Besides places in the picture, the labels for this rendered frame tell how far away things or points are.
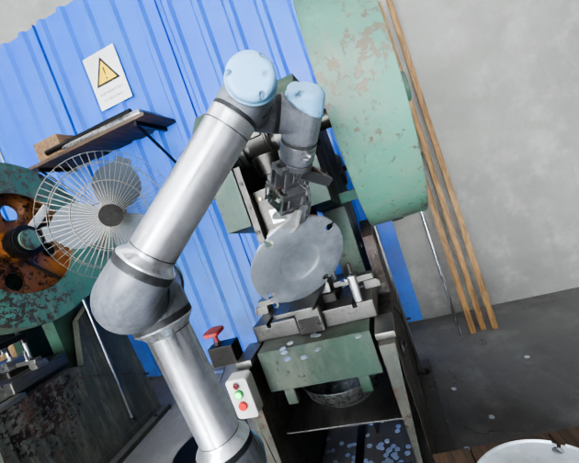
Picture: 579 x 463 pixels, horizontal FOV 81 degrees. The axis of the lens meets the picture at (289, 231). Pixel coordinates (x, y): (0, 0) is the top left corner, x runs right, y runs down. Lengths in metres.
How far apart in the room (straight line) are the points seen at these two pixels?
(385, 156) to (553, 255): 1.94
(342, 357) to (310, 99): 0.81
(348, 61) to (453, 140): 1.65
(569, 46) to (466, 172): 0.85
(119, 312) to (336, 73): 0.66
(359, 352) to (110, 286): 0.81
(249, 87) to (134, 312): 0.36
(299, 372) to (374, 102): 0.86
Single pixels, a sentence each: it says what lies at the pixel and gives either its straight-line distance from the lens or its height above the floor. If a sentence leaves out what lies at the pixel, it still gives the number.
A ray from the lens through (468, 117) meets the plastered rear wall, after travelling 2.48.
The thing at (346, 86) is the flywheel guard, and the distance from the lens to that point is 0.86.
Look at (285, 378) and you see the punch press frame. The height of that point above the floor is 0.54.
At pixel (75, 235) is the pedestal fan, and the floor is 1.26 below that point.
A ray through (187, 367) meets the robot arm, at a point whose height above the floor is 0.87.
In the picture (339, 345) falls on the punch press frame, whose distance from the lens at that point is 1.15.
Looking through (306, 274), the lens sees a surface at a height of 0.88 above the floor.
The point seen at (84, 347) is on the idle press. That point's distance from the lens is 2.43.
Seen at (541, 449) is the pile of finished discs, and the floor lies 0.39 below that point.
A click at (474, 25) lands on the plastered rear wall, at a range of 2.59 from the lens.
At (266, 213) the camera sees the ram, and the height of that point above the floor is 1.08.
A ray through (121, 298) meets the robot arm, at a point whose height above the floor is 1.05.
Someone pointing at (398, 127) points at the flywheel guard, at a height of 1.18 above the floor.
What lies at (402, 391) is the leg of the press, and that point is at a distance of 1.15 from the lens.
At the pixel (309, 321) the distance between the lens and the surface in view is 1.20.
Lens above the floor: 1.11
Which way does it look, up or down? 5 degrees down
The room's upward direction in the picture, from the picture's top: 19 degrees counter-clockwise
